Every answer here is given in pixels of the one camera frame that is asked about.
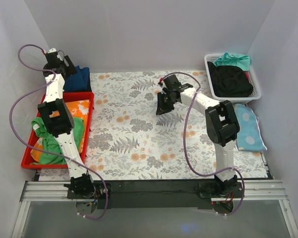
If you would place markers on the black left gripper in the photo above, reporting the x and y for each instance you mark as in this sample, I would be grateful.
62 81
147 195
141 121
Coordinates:
68 65

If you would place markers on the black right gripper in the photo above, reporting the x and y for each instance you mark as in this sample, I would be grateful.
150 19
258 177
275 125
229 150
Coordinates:
166 98

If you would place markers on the dark blue t shirt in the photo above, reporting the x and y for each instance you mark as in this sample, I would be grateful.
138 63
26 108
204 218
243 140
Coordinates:
79 82

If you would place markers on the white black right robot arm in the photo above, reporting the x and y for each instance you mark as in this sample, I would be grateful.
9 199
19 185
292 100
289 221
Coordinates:
221 124

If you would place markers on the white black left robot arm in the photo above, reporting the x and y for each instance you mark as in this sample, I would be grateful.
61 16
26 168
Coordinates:
60 123

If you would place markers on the orange white patterned shirt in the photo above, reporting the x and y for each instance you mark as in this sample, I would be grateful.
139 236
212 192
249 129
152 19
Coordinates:
79 109

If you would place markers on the black garment in basket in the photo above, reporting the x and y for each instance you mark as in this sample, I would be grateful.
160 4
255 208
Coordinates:
229 81

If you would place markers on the floral patterned table mat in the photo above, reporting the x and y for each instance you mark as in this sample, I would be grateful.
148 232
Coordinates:
128 141

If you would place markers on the teal garment in basket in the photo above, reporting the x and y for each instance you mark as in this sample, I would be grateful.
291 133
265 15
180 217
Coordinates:
239 60

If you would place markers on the green t shirt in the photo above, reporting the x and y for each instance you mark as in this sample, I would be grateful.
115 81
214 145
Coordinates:
47 142

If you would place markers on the white plastic laundry basket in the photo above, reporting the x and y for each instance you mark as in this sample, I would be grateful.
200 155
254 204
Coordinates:
252 79

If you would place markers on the light blue polka dot cloth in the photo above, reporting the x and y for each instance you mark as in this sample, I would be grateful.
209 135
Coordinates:
249 137

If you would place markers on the red plastic tray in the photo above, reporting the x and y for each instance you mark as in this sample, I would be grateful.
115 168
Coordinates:
27 161

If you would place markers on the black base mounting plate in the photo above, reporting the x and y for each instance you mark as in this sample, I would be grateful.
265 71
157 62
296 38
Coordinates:
175 193

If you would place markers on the aluminium frame rail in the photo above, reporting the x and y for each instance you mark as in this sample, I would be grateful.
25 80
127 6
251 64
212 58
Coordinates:
156 209

